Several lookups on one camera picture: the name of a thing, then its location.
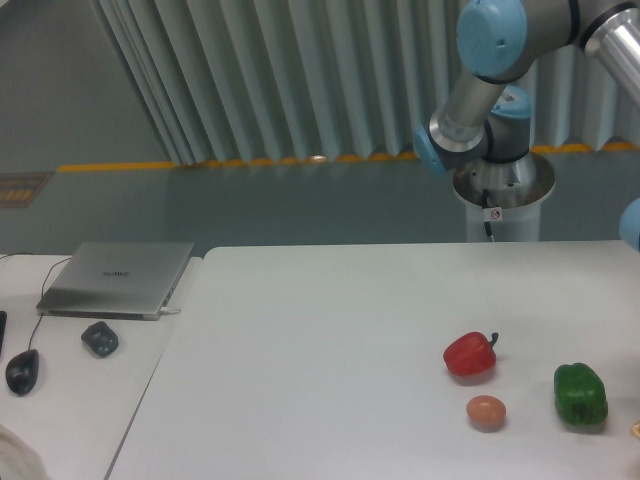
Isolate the red bell pepper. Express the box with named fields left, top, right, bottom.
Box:
left=443, top=332, right=499, bottom=377

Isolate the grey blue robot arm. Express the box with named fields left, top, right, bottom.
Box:
left=414, top=1, right=639, bottom=242

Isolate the white corrugated folding screen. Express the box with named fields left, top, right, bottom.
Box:
left=100, top=1, right=639, bottom=164

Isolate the silver laptop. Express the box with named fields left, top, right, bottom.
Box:
left=37, top=242, right=194, bottom=320

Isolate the brown egg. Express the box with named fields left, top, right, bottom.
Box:
left=466, top=395, right=506, bottom=428

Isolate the small black plastic object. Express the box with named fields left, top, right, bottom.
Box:
left=81, top=321, right=119, bottom=358

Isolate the white side table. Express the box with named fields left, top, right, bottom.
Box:
left=1, top=254, right=201, bottom=479

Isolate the green bell pepper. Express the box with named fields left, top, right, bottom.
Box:
left=554, top=363, right=608, bottom=426

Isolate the black computer mouse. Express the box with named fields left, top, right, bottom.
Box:
left=5, top=349, right=40, bottom=396

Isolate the black device at edge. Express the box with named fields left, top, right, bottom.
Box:
left=0, top=310, right=7, bottom=357

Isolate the black pedestal cable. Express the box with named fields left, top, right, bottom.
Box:
left=480, top=187, right=497, bottom=243

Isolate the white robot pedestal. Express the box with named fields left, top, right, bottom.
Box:
left=453, top=153, right=555, bottom=243

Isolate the black mouse cable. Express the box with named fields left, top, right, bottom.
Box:
left=0, top=251, right=74, bottom=352

